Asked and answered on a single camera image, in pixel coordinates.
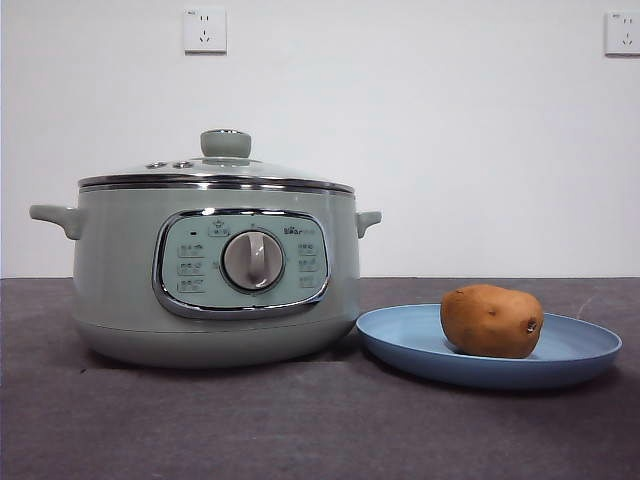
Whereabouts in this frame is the glass lid with green knob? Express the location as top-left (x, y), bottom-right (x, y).
top-left (78, 128), bottom-right (355, 196)

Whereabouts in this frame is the brown potato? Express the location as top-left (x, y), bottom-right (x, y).
top-left (439, 283), bottom-right (545, 360)

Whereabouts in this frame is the pale green electric steamer pot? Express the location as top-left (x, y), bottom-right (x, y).
top-left (28, 185), bottom-right (382, 370)

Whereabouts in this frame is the white wall socket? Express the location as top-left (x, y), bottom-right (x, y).
top-left (183, 7), bottom-right (228, 55)
top-left (603, 10), bottom-right (640, 57)

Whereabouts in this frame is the light blue round plate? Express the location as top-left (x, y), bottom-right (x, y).
top-left (355, 304), bottom-right (624, 391)

